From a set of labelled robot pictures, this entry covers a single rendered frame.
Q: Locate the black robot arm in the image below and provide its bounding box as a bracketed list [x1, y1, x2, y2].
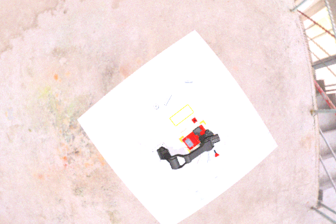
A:
[156, 129, 221, 170]

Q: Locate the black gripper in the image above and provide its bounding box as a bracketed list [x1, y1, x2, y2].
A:
[192, 127, 206, 142]

